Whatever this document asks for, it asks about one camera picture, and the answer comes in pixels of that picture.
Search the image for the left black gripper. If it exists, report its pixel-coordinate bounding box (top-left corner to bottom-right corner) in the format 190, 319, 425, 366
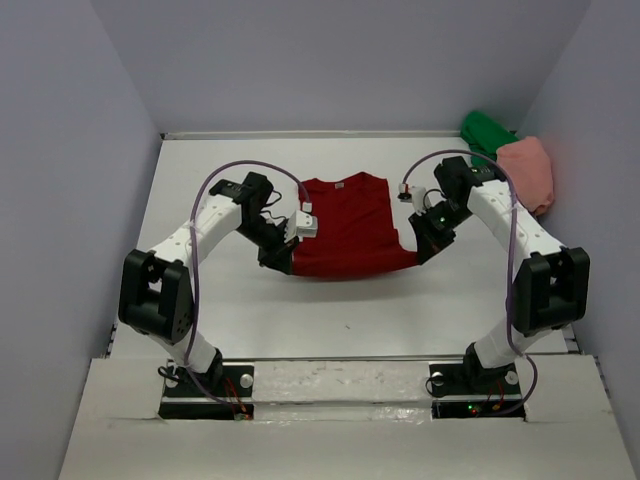
234, 215, 298, 276

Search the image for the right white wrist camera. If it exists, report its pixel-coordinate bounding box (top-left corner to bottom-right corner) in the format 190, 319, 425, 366
397, 183, 441, 215

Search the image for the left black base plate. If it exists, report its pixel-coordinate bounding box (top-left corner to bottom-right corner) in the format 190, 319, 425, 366
157, 361, 255, 421

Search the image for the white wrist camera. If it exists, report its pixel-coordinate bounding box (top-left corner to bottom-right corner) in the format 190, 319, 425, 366
284, 210, 318, 242
397, 183, 441, 215

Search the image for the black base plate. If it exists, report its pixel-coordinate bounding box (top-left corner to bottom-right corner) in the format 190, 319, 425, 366
425, 363, 526, 420
157, 361, 255, 421

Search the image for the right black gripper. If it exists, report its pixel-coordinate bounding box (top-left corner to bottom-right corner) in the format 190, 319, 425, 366
411, 199, 475, 265

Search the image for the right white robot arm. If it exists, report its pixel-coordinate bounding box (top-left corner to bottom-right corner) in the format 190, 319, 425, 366
398, 149, 590, 398

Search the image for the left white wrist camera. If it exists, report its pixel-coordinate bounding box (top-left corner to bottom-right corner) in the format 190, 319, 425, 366
284, 210, 318, 242

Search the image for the red t shirt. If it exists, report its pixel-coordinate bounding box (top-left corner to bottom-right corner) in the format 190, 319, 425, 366
292, 172, 418, 280

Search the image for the aluminium rail frame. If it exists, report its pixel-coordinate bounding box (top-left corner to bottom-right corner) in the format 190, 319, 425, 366
160, 130, 459, 141

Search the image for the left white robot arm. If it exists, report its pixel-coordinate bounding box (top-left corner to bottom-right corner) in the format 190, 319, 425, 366
118, 172, 299, 395

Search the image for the pink t shirt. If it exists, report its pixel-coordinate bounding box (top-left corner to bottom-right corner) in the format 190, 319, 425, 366
496, 136, 554, 216

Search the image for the green t shirt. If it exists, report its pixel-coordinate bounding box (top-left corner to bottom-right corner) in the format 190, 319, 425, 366
460, 111, 518, 166

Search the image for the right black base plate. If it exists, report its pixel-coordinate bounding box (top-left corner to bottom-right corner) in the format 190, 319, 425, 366
425, 363, 526, 420

